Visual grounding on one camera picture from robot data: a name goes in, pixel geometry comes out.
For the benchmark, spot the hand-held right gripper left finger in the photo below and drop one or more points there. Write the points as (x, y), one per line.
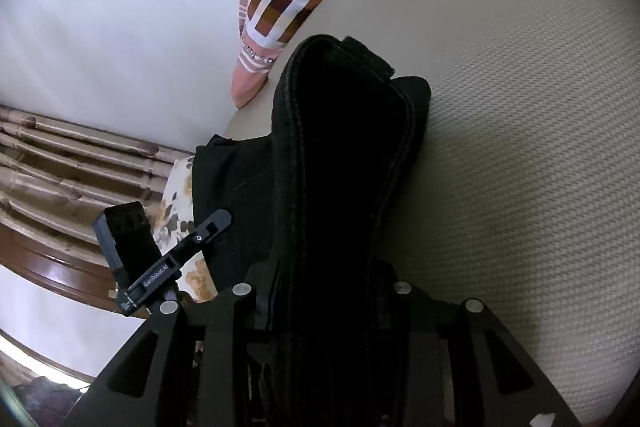
(234, 332)

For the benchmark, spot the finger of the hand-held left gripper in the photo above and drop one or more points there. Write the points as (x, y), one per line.
(206, 232)

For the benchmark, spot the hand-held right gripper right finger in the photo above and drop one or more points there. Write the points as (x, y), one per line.
(417, 324)

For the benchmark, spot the black pants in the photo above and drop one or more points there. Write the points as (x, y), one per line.
(340, 187)

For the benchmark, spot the white floral cloth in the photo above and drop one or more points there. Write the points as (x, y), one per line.
(177, 202)

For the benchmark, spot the brown beige striped curtain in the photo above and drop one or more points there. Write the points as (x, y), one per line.
(75, 167)

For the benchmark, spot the beige bed mattress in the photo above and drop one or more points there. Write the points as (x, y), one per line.
(500, 132)

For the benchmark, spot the brown wooden rail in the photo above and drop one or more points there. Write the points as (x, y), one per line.
(60, 272)

